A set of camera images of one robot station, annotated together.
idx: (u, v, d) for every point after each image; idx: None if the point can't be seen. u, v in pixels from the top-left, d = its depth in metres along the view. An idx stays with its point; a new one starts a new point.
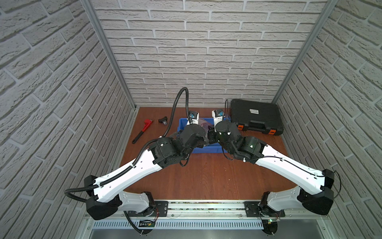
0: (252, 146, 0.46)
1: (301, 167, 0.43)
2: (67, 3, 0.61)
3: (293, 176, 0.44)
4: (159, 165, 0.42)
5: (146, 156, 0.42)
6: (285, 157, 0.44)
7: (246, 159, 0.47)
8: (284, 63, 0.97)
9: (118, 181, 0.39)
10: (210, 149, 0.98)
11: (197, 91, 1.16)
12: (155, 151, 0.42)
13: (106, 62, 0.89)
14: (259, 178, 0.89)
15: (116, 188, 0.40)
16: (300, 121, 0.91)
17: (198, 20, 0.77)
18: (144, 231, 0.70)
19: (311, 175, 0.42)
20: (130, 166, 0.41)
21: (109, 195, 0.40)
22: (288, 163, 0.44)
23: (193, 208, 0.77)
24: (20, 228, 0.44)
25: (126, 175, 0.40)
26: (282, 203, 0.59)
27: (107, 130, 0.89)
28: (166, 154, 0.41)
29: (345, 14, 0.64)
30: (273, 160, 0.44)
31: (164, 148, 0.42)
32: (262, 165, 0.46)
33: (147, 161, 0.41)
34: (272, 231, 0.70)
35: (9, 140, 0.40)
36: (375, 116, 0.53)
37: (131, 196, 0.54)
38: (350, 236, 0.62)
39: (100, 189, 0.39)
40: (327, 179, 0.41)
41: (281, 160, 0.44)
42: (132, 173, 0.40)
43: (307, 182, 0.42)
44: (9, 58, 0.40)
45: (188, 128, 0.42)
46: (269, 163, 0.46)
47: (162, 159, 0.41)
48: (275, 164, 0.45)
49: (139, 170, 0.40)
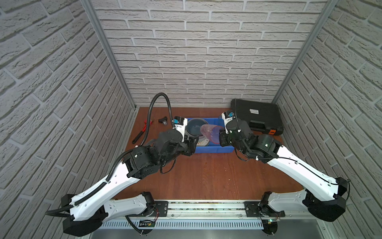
0: (267, 145, 0.44)
1: (316, 173, 0.41)
2: (67, 3, 0.61)
3: (304, 179, 0.43)
4: (135, 176, 0.40)
5: (121, 170, 0.40)
6: (300, 161, 0.43)
7: (258, 158, 0.46)
8: (284, 63, 0.97)
9: (92, 199, 0.38)
10: (210, 149, 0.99)
11: (198, 91, 1.16)
12: (130, 162, 0.40)
13: (106, 62, 0.89)
14: (259, 178, 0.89)
15: (92, 206, 0.39)
16: (300, 121, 0.91)
17: (198, 20, 0.77)
18: (144, 231, 0.70)
19: (325, 181, 0.40)
20: (104, 181, 0.39)
21: (87, 213, 0.39)
22: (305, 167, 0.42)
23: (193, 208, 0.77)
24: (20, 228, 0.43)
25: (100, 191, 0.39)
26: (285, 205, 0.58)
27: (107, 130, 0.89)
28: (141, 165, 0.39)
29: (345, 14, 0.64)
30: (288, 162, 0.42)
31: (140, 158, 0.40)
32: (275, 164, 0.45)
33: (121, 175, 0.39)
34: (272, 231, 0.70)
35: (9, 141, 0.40)
36: (375, 116, 0.53)
37: (121, 204, 0.54)
38: (350, 236, 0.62)
39: (75, 208, 0.38)
40: (341, 186, 0.40)
41: (296, 162, 0.42)
42: (107, 188, 0.39)
43: (321, 188, 0.41)
44: (9, 58, 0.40)
45: (161, 136, 0.39)
46: (283, 165, 0.44)
47: (138, 171, 0.39)
48: (289, 166, 0.43)
49: (113, 185, 0.39)
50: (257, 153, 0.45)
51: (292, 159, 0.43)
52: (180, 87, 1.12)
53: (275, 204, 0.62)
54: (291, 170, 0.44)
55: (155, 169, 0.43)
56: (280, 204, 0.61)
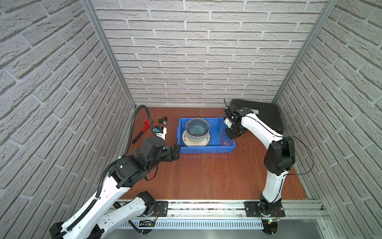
0: (242, 110, 0.66)
1: (269, 128, 0.56)
2: (67, 3, 0.61)
3: (257, 130, 0.59)
4: (124, 186, 0.41)
5: (109, 183, 0.41)
6: (259, 120, 0.60)
7: (234, 120, 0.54)
8: (284, 63, 0.97)
9: (86, 219, 0.38)
10: (210, 149, 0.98)
11: (197, 91, 1.16)
12: (117, 174, 0.41)
13: (106, 62, 0.89)
14: (258, 179, 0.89)
15: (87, 224, 0.38)
16: (300, 121, 0.91)
17: (198, 20, 0.77)
18: (144, 231, 0.70)
19: (270, 133, 0.54)
20: (95, 198, 0.40)
21: (83, 235, 0.39)
22: (262, 124, 0.58)
23: (193, 208, 0.77)
24: (20, 228, 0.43)
25: (93, 210, 0.39)
26: (271, 190, 0.63)
27: (107, 130, 0.89)
28: (128, 174, 0.41)
29: (345, 14, 0.64)
30: (250, 120, 0.62)
31: (125, 168, 0.42)
32: (243, 125, 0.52)
33: (111, 188, 0.40)
34: (272, 231, 0.70)
35: (9, 141, 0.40)
36: (375, 116, 0.53)
37: (114, 215, 0.52)
38: (350, 236, 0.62)
39: (69, 233, 0.37)
40: (286, 143, 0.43)
41: (256, 121, 0.60)
42: (97, 205, 0.39)
43: (265, 137, 0.56)
44: (9, 59, 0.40)
45: (145, 141, 0.44)
46: (247, 123, 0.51)
47: (126, 180, 0.40)
48: (250, 123, 0.62)
49: (104, 200, 0.39)
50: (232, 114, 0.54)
51: (253, 117, 0.62)
52: (180, 87, 1.12)
53: (268, 196, 0.65)
54: (250, 125, 0.62)
55: (143, 175, 0.45)
56: (269, 191, 0.64)
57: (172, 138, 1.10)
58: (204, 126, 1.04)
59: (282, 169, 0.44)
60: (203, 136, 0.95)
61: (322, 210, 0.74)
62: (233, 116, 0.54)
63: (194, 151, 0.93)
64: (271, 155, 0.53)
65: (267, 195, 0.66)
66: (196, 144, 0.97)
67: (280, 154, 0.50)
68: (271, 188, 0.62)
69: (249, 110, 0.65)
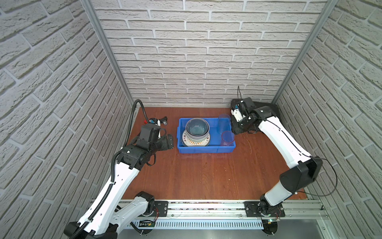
0: (262, 111, 0.54)
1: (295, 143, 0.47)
2: (67, 3, 0.61)
3: (281, 141, 0.50)
4: (136, 168, 0.45)
5: (120, 168, 0.44)
6: (284, 129, 0.50)
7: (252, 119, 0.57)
8: (284, 63, 0.97)
9: (107, 202, 0.39)
10: (210, 149, 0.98)
11: (197, 91, 1.16)
12: (125, 160, 0.45)
13: (106, 62, 0.89)
14: (259, 179, 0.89)
15: (108, 208, 0.39)
16: (300, 121, 0.91)
17: (198, 20, 0.77)
18: (144, 231, 0.70)
19: (297, 151, 0.46)
20: (110, 183, 0.42)
21: (106, 222, 0.39)
22: (285, 134, 0.49)
23: (193, 208, 0.77)
24: (20, 228, 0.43)
25: (112, 193, 0.40)
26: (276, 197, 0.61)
27: (107, 130, 0.89)
28: (136, 155, 0.45)
29: (345, 14, 0.65)
30: (273, 127, 0.51)
31: (133, 152, 0.46)
32: (265, 131, 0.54)
33: (124, 171, 0.43)
34: (272, 231, 0.70)
35: (9, 141, 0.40)
36: (375, 116, 0.53)
37: (123, 212, 0.52)
38: (350, 236, 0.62)
39: (92, 223, 0.37)
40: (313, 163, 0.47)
41: (279, 130, 0.50)
42: (115, 190, 0.41)
43: (290, 154, 0.47)
44: (9, 58, 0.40)
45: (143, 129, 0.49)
46: (268, 129, 0.54)
47: (136, 161, 0.44)
48: (273, 131, 0.51)
49: (120, 182, 0.42)
50: (250, 115, 0.57)
51: (277, 125, 0.51)
52: (180, 87, 1.12)
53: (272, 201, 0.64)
54: (272, 135, 0.53)
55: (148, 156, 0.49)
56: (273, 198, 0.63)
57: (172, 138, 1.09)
58: (204, 126, 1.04)
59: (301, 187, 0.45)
60: (204, 136, 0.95)
61: (322, 210, 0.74)
62: (251, 117, 0.57)
63: (194, 151, 0.93)
64: (295, 178, 0.46)
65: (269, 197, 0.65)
66: (196, 144, 0.97)
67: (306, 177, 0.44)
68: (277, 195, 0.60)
69: (269, 112, 0.54)
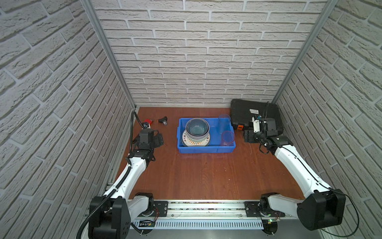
0: (278, 139, 0.56)
1: (312, 172, 0.45)
2: (67, 3, 0.61)
3: (299, 168, 0.48)
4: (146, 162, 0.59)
5: (135, 159, 0.56)
6: (300, 157, 0.50)
7: (267, 145, 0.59)
8: (284, 63, 0.97)
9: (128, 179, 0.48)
10: (210, 149, 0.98)
11: (197, 91, 1.16)
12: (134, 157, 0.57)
13: (106, 62, 0.89)
14: (259, 179, 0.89)
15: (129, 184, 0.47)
16: (300, 121, 0.91)
17: (198, 20, 0.77)
18: (144, 231, 0.70)
19: (314, 180, 0.44)
20: (129, 167, 0.52)
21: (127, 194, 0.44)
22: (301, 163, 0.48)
23: (193, 208, 0.77)
24: (20, 228, 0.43)
25: (132, 173, 0.50)
26: (284, 208, 0.57)
27: (107, 130, 0.89)
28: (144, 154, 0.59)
29: (345, 14, 0.64)
30: (288, 154, 0.52)
31: (141, 152, 0.60)
32: (281, 157, 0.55)
33: (137, 160, 0.55)
34: (272, 231, 0.70)
35: (9, 141, 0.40)
36: (375, 116, 0.53)
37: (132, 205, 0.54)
38: (350, 236, 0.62)
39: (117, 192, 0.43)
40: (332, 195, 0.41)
41: (295, 157, 0.50)
42: (132, 172, 0.50)
43: (306, 182, 0.45)
44: (9, 58, 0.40)
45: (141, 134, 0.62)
46: (284, 155, 0.53)
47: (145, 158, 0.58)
48: (288, 157, 0.52)
49: (136, 168, 0.52)
50: (266, 141, 0.60)
51: (292, 153, 0.51)
52: (180, 87, 1.12)
53: (277, 209, 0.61)
54: (290, 160, 0.51)
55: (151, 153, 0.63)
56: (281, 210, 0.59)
57: (172, 138, 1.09)
58: (204, 126, 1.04)
59: (322, 224, 0.41)
60: (204, 136, 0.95)
61: None
62: (267, 143, 0.59)
63: (194, 151, 0.93)
64: (312, 210, 0.42)
65: (273, 204, 0.64)
66: (196, 144, 0.97)
67: (323, 209, 0.39)
68: (284, 206, 0.57)
69: (286, 141, 0.55)
